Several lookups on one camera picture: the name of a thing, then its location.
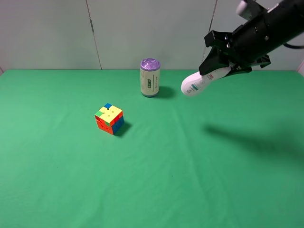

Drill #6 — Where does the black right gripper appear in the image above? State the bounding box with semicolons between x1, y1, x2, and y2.
199;19;271;78

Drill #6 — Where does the white bottle with black brush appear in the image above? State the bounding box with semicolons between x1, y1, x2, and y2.
181;67;231;96

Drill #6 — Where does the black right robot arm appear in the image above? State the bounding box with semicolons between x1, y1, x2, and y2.
199;0;304;76

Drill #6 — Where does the purple garbage bag roll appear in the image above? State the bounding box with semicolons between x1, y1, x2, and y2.
140;58;161;97

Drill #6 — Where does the colourful puzzle cube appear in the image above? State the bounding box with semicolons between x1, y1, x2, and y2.
95;103;124;135

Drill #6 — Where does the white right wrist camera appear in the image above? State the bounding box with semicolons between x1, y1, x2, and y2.
236;0;264;21

